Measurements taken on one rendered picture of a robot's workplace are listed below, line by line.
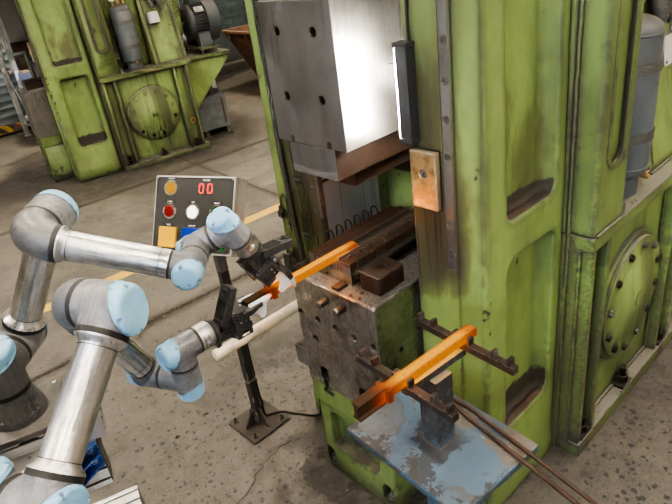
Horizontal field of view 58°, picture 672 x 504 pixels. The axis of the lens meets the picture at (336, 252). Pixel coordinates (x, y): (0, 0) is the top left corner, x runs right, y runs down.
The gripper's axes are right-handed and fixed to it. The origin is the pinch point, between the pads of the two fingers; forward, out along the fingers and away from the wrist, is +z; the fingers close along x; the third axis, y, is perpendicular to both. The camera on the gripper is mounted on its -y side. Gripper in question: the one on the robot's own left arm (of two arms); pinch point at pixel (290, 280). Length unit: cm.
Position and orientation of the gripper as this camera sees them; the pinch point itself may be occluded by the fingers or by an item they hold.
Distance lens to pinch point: 183.1
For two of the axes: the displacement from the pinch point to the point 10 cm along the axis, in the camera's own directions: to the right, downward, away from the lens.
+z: 4.6, 5.6, 6.9
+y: -5.5, 7.9, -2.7
